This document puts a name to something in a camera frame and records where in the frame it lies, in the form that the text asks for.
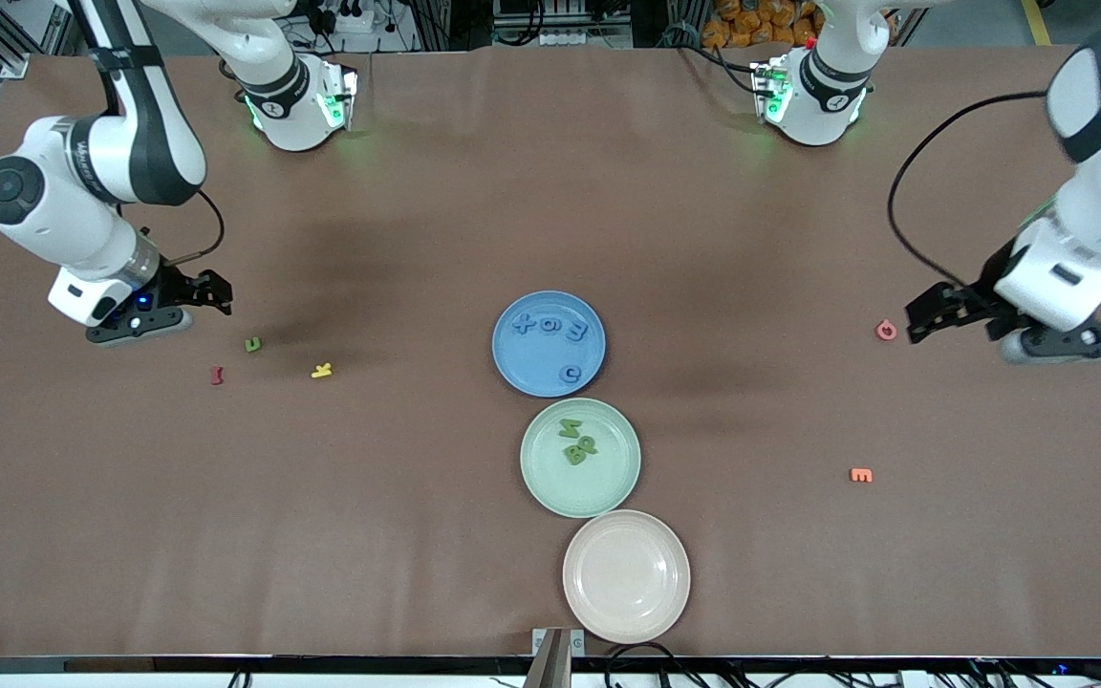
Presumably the white power strip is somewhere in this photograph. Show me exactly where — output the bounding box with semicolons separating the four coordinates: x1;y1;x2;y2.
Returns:
307;0;391;35
536;27;633;49

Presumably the blue round plate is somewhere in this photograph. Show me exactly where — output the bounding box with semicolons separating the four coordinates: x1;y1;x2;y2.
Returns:
492;290;607;398

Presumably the bag of orange fruits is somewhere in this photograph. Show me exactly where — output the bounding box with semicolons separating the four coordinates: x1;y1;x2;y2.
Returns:
703;0;824;47

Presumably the green round plate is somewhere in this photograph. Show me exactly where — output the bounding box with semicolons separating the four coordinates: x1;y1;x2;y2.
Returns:
520;398;642;519

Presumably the beige round plate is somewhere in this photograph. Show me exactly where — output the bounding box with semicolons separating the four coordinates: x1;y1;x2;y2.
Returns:
563;509;692;644

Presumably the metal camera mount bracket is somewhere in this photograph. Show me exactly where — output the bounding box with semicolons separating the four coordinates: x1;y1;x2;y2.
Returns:
531;627;587;688

